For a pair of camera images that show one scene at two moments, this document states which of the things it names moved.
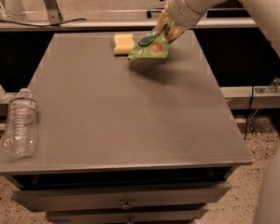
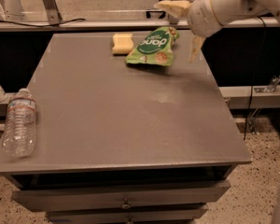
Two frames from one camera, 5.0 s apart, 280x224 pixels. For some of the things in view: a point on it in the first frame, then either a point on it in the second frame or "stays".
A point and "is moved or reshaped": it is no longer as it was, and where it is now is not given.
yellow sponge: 123,43 stays
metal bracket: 273,85 stays
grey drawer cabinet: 126,141 stays
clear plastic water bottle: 20,131 stays
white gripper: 179,12 → 203,16
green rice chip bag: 154,46 is moved or reshaped
